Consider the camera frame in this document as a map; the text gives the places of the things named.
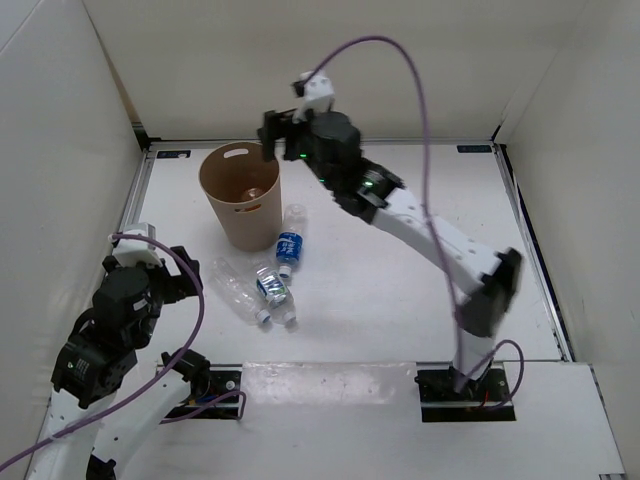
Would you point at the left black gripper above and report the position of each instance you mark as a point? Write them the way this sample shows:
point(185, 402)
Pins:
point(180, 283)

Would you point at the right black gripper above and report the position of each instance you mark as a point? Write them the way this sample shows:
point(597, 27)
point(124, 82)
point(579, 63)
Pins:
point(283, 122)

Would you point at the orange plastic bottle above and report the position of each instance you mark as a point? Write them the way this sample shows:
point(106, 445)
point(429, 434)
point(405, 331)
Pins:
point(251, 194)

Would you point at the blue label plastic bottle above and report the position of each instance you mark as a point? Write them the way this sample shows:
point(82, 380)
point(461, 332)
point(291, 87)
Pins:
point(290, 241)

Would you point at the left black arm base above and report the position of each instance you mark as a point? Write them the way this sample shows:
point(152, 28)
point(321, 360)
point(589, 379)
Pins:
point(223, 378)

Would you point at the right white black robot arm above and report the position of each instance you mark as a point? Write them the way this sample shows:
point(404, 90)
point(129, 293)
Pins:
point(483, 281)

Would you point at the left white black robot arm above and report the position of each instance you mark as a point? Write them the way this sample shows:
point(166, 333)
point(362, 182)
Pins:
point(88, 434)

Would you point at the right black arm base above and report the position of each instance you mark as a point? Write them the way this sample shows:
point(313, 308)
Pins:
point(479, 401)

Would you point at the tan cylindrical waste bin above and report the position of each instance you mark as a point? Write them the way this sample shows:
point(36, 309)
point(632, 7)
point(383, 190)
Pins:
point(224, 174)

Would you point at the clear unlabelled plastic bottle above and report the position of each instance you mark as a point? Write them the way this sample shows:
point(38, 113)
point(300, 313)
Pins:
point(241, 297)

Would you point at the left blue corner sticker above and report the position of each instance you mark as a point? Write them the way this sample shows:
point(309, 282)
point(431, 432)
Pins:
point(173, 154)

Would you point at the blue corner sticker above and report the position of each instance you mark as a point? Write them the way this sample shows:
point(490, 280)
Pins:
point(473, 148)
point(173, 154)

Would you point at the green blue label bottle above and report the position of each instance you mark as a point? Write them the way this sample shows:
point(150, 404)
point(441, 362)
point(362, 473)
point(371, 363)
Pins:
point(275, 293)

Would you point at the right blue corner sticker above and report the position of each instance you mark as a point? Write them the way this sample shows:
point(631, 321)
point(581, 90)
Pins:
point(473, 148)

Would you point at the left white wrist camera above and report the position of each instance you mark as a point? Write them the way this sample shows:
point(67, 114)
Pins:
point(130, 253)

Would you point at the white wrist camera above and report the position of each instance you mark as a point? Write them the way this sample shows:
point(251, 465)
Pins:
point(317, 93)
point(130, 253)

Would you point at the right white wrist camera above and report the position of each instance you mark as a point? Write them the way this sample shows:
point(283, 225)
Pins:
point(317, 93)

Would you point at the left aluminium frame rail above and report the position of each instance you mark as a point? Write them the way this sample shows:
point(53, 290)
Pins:
point(137, 192)

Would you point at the aluminium frame rail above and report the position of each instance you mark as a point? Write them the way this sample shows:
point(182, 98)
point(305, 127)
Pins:
point(137, 192)
point(534, 253)

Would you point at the right aluminium frame rail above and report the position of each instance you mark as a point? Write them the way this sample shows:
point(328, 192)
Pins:
point(534, 253)

